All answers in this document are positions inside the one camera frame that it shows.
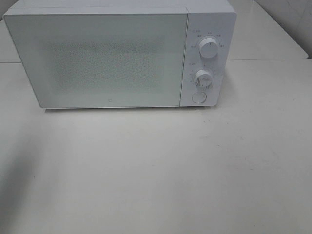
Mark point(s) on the round white door button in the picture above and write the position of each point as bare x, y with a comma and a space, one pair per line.
199, 97

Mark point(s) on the upper white power knob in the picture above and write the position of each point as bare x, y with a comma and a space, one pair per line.
208, 47

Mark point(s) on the white microwave oven body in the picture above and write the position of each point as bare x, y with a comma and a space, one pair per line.
206, 18

